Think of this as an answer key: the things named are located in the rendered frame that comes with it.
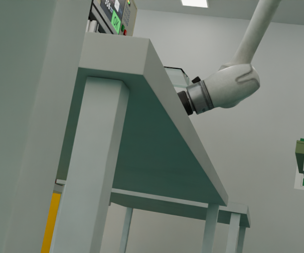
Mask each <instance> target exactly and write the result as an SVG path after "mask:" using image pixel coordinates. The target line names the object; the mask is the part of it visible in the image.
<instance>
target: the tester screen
mask: <svg viewBox="0 0 304 253"><path fill-rule="evenodd" d="M109 2H110V4H111V5H110V10H108V8H107V6H106V5H105V0H101V3H103V4H104V6H105V7H106V9H107V11H108V12H109V14H110V15H111V20H112V15H113V10H114V11H115V12H116V14H117V16H118V18H119V19H120V21H121V18H122V17H120V15H119V13H118V11H117V10H116V8H115V6H114V5H115V0H109ZM118 2H119V4H120V5H121V7H122V9H123V8H124V3H125V0H118ZM100 6H101V4H100ZM111 20H110V22H111Z"/></svg>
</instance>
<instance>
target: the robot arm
mask: <svg viewBox="0 0 304 253"><path fill-rule="evenodd" d="M281 1H282V0H259V3H258V5H257V7H256V10H255V12H254V14H253V17H252V19H251V21H250V23H249V26H248V28H247V30H246V33H245V35H244V37H243V39H242V41H241V44H240V46H239V47H238V49H237V51H236V53H235V55H234V56H233V58H232V59H231V60H230V61H229V62H228V63H226V64H222V65H221V67H220V69H219V70H218V72H216V73H214V74H212V75H210V76H209V77H208V78H206V79H204V80H202V81H199V82H197V83H194V84H192V85H189V86H187V87H186V89H187V91H186V92H185V91H181V92H178V93H177V94H178V96H179V98H180V100H181V102H182V104H183V106H184V108H185V110H186V112H187V114H188V116H189V115H192V114H193V112H194V111H195V112H196V114H197V115H198V114H201V113H203V112H206V111H209V110H212V109H213V108H217V107H221V108H232V107H235V106H236V105H238V104H239V103H240V102H241V101H243V100H244V99H246V98H248V97H249V96H251V95H252V94H253V93H255V92H256V91H257V90H258V89H259V88H260V79H259V76H258V73H257V71H256V70H255V68H254V67H253V66H252V65H251V61H252V59H253V56H254V54H255V52H256V50H257V48H258V46H259V44H260V42H261V40H262V38H263V36H264V34H265V32H266V30H267V28H268V26H269V24H270V22H271V21H272V19H273V17H274V15H275V13H276V11H277V9H278V7H279V5H280V3H281Z"/></svg>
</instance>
